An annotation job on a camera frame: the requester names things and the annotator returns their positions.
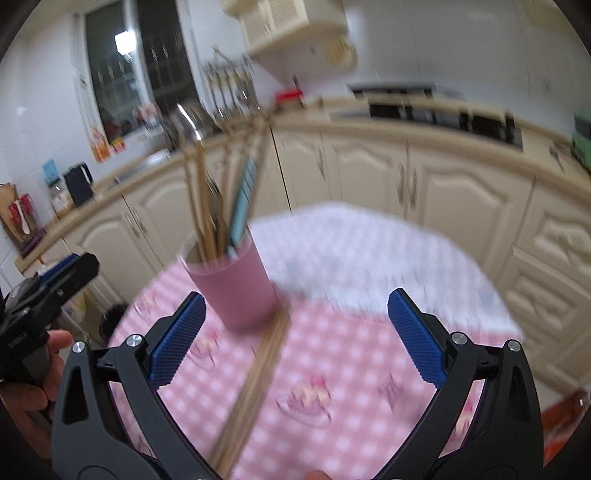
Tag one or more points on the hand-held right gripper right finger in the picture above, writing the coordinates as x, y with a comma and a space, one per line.
415, 341

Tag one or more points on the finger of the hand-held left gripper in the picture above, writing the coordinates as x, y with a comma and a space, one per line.
76, 277
60, 266

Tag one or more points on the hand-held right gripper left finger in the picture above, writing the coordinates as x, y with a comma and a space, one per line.
178, 341

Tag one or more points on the pink cup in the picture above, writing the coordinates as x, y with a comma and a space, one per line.
235, 290

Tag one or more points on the bundle of wooden chopsticks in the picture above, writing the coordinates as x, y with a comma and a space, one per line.
258, 369

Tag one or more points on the person's left hand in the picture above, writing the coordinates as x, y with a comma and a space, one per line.
27, 406

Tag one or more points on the clear jar with white lid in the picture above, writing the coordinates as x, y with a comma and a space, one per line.
62, 199

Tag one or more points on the wooden cutting board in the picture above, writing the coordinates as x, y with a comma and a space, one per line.
14, 217

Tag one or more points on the pink checked cake-print tablecloth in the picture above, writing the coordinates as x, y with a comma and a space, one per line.
346, 360

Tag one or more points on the black electric kettle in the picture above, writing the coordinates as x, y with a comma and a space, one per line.
77, 184

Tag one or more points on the small blue box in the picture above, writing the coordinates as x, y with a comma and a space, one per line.
51, 171

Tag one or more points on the white checked fringed cloth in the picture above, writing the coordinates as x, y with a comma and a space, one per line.
369, 249

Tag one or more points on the orange packet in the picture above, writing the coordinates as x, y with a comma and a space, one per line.
101, 145

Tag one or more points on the light blue utensil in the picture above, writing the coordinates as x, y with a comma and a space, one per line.
242, 203

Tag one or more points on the cream kitchen cabinet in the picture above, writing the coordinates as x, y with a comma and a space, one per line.
461, 194

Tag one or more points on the orange bag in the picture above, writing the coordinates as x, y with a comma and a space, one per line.
565, 424

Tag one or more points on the steel pot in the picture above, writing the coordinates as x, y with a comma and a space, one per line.
191, 122

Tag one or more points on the kitchen window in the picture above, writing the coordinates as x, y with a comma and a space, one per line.
134, 64

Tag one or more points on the black gas stove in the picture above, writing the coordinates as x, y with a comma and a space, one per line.
443, 117

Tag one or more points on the hanging utensil rack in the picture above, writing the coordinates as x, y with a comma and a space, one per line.
231, 83

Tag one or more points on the red box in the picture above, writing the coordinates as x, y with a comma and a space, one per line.
290, 96

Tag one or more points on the cream wall cabinet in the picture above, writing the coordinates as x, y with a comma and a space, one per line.
286, 32

